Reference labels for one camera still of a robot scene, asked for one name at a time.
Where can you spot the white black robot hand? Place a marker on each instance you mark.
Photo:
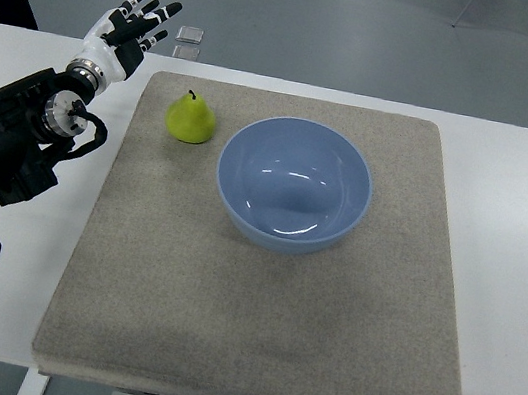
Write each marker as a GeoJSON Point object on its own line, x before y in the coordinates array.
{"type": "Point", "coordinates": [115, 46]}

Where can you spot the green pear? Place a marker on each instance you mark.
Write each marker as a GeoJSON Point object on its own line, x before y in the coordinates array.
{"type": "Point", "coordinates": [190, 120]}

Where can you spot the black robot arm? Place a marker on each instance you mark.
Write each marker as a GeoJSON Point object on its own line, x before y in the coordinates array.
{"type": "Point", "coordinates": [44, 120]}

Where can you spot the blue bowl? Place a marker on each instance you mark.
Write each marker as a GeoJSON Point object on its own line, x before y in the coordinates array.
{"type": "Point", "coordinates": [292, 185]}

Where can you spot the grey felt mat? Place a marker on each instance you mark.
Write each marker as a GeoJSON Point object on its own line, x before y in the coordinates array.
{"type": "Point", "coordinates": [163, 295]}

